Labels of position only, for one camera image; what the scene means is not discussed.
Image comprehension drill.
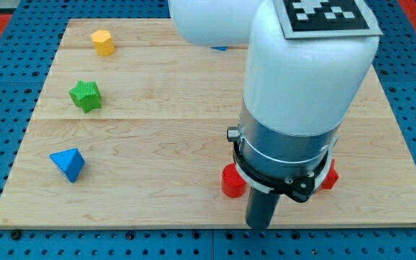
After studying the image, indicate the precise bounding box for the red cylinder block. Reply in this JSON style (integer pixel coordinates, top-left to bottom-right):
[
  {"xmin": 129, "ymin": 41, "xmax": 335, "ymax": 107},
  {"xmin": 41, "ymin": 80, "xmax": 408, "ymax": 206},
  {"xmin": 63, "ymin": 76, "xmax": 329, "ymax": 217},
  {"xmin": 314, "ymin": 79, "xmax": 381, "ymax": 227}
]
[{"xmin": 221, "ymin": 163, "xmax": 247, "ymax": 198}]

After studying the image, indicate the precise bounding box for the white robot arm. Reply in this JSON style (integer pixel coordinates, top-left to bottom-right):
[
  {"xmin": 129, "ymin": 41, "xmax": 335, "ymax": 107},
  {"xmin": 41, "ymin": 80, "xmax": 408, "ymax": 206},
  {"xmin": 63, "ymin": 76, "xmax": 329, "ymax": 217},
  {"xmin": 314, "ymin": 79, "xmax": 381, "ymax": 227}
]
[{"xmin": 168, "ymin": 0, "xmax": 381, "ymax": 202}]

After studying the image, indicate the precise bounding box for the black cylindrical end effector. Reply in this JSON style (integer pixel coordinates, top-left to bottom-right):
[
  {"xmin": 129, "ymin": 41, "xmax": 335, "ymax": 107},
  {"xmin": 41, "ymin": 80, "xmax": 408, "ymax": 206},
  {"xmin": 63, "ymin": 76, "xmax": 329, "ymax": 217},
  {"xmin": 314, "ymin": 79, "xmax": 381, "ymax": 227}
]
[{"xmin": 245, "ymin": 188, "xmax": 280, "ymax": 229}]

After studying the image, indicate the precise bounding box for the red star block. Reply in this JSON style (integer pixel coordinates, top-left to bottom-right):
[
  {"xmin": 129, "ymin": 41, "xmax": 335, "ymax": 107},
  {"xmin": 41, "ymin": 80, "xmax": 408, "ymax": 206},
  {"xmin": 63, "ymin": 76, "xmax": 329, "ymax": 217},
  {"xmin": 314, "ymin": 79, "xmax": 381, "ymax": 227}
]
[{"xmin": 321, "ymin": 159, "xmax": 339, "ymax": 190}]

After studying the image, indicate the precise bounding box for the black and white fiducial marker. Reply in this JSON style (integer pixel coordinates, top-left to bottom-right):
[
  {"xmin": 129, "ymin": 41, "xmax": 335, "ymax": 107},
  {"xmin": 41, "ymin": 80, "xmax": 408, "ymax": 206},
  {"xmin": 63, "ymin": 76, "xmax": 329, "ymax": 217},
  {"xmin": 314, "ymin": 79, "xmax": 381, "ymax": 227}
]
[{"xmin": 273, "ymin": 0, "xmax": 382, "ymax": 39}]

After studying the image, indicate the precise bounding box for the wooden board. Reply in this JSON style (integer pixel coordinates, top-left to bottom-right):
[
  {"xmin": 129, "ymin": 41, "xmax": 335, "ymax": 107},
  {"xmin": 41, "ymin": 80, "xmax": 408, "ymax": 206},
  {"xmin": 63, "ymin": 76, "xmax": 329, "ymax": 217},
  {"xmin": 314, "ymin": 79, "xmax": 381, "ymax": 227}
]
[{"xmin": 0, "ymin": 19, "xmax": 416, "ymax": 230}]

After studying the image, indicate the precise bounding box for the blue block behind arm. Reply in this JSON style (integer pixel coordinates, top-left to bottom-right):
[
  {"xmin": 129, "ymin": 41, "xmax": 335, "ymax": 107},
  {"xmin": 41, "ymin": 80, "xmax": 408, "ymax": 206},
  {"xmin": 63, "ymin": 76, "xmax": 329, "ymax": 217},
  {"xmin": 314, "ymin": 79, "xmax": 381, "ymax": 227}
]
[{"xmin": 211, "ymin": 46, "xmax": 228, "ymax": 51}]

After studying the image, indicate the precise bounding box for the blue pyramid block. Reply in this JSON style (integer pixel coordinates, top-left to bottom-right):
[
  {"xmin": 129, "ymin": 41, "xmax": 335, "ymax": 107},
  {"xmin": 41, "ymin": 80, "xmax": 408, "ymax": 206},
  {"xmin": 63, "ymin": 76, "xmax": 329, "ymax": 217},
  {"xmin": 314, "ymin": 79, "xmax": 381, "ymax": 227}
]
[{"xmin": 49, "ymin": 148, "xmax": 85, "ymax": 183}]

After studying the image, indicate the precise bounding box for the green star block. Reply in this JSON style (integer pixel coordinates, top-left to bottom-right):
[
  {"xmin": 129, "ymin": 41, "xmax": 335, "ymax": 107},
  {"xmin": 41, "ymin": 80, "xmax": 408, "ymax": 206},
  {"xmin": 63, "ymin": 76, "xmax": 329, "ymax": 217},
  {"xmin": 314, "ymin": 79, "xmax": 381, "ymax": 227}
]
[{"xmin": 69, "ymin": 81, "xmax": 102, "ymax": 113}]

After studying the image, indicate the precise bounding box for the yellow hexagonal block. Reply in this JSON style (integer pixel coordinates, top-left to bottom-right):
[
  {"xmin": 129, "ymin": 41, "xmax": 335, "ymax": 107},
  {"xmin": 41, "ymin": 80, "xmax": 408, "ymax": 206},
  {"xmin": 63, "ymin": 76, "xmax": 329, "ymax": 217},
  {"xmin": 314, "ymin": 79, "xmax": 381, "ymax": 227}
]
[{"xmin": 91, "ymin": 30, "xmax": 116, "ymax": 56}]

